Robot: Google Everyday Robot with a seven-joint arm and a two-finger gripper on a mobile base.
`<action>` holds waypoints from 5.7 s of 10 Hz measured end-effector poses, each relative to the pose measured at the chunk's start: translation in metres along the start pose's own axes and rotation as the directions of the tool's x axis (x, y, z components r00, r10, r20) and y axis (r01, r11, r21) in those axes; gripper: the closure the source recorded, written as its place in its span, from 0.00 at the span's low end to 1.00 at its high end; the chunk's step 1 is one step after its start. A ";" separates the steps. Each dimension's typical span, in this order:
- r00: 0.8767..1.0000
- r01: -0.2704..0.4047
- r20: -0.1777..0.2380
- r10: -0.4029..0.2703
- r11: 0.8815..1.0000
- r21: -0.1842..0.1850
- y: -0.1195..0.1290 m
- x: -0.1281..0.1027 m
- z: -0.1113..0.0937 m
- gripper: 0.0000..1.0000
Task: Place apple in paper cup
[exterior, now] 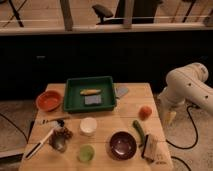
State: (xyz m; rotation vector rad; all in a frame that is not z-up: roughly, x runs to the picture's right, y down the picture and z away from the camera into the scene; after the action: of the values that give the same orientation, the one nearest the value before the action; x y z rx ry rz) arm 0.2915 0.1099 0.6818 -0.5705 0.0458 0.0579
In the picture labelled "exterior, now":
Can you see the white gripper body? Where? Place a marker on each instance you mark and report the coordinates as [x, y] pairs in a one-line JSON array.
[[168, 114]]

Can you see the red orange apple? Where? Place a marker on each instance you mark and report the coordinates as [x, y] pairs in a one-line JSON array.
[[145, 112]]

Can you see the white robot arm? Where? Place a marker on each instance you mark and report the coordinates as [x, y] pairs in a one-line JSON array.
[[186, 83]]

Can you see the white paper cup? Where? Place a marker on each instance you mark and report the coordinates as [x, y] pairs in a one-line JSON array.
[[88, 126]]

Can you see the green cup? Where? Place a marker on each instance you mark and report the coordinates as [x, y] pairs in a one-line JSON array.
[[86, 153]]

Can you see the metal measuring cup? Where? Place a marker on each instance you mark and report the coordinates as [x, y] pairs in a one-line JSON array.
[[57, 142]]

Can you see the green cucumber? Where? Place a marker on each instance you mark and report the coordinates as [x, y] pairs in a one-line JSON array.
[[138, 128]]

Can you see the scrubbing brush with black edge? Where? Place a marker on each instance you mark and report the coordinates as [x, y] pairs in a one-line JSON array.
[[150, 147]]

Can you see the grey cloth pad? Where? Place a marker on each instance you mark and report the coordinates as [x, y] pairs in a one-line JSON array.
[[121, 91]]

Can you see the dark purple bowl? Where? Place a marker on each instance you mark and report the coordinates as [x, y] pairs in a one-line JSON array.
[[122, 145]]

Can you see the blue grey sponge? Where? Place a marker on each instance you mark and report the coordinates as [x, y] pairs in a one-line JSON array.
[[92, 100]]

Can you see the green plastic tray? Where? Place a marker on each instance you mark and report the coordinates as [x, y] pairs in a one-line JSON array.
[[74, 102]]

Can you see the yellow corn cob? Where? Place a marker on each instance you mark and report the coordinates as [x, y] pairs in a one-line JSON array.
[[86, 92]]

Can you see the black office chair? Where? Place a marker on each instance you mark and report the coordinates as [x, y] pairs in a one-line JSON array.
[[128, 11]]

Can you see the brown pine cone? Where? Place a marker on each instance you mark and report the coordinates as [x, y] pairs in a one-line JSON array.
[[64, 132]]

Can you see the orange bowl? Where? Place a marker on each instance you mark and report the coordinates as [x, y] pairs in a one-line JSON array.
[[48, 100]]

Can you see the metal fork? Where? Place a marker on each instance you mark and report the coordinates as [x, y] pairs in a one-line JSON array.
[[44, 121]]

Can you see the black handled knife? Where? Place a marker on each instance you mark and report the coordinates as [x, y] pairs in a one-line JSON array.
[[39, 144]]

